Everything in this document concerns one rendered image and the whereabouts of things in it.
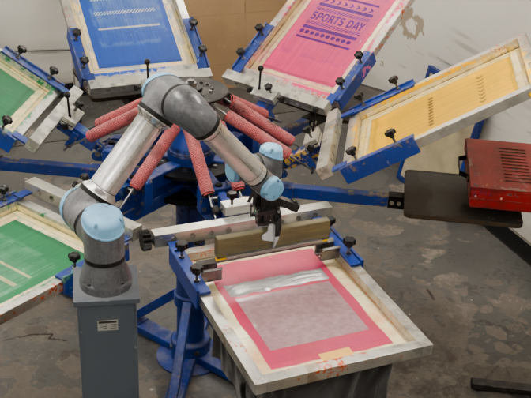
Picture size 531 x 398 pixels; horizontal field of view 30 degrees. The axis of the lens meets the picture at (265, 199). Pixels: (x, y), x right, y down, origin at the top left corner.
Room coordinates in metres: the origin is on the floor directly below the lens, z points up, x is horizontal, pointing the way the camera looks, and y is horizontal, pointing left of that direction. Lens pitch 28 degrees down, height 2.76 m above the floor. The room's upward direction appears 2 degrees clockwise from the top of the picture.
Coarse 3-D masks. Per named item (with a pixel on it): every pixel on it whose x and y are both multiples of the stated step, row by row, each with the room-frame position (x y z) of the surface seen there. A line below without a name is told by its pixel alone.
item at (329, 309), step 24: (264, 264) 2.96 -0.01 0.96; (288, 264) 2.97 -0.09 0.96; (312, 264) 2.97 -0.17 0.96; (288, 288) 2.81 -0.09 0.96; (312, 288) 2.81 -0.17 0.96; (336, 288) 2.82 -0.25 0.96; (312, 312) 2.67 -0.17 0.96; (336, 312) 2.68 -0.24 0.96; (360, 312) 2.68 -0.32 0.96; (336, 336) 2.54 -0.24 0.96; (360, 336) 2.55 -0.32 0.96; (384, 336) 2.55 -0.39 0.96
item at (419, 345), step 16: (192, 256) 2.96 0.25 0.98; (208, 256) 2.98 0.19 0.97; (352, 272) 2.89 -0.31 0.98; (368, 288) 2.78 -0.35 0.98; (208, 304) 2.64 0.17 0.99; (384, 304) 2.68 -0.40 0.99; (224, 320) 2.56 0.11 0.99; (400, 320) 2.60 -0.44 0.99; (224, 336) 2.47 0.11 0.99; (416, 336) 2.51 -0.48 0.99; (240, 352) 2.39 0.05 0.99; (368, 352) 2.42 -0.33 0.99; (384, 352) 2.42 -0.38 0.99; (400, 352) 2.43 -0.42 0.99; (416, 352) 2.45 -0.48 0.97; (240, 368) 2.35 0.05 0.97; (256, 368) 2.32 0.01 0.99; (304, 368) 2.33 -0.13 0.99; (320, 368) 2.33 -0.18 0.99; (336, 368) 2.35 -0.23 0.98; (352, 368) 2.37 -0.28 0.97; (368, 368) 2.39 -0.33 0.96; (256, 384) 2.25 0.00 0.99; (272, 384) 2.26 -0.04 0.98; (288, 384) 2.29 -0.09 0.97
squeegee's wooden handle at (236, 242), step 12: (264, 228) 2.88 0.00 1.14; (288, 228) 2.89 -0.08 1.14; (300, 228) 2.91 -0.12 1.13; (312, 228) 2.93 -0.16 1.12; (324, 228) 2.95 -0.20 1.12; (216, 240) 2.81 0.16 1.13; (228, 240) 2.81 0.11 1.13; (240, 240) 2.83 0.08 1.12; (252, 240) 2.84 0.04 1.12; (288, 240) 2.90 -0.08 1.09; (300, 240) 2.91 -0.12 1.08; (216, 252) 2.81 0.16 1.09; (228, 252) 2.81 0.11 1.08; (240, 252) 2.83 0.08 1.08
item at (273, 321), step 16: (224, 272) 2.89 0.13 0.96; (240, 272) 2.90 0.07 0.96; (256, 272) 2.90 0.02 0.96; (224, 288) 2.79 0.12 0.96; (240, 304) 2.70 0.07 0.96; (256, 304) 2.71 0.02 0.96; (272, 304) 2.71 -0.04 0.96; (288, 304) 2.71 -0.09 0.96; (240, 320) 2.61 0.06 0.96; (256, 320) 2.62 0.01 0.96; (272, 320) 2.62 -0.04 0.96; (288, 320) 2.62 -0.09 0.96; (304, 320) 2.63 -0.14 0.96; (256, 336) 2.53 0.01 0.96; (272, 336) 2.53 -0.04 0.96; (288, 336) 2.53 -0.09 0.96; (304, 336) 2.54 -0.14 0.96; (272, 352) 2.45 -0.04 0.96; (288, 352) 2.45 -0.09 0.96; (304, 352) 2.45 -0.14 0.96; (320, 352) 2.46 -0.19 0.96; (272, 368) 2.37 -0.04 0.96
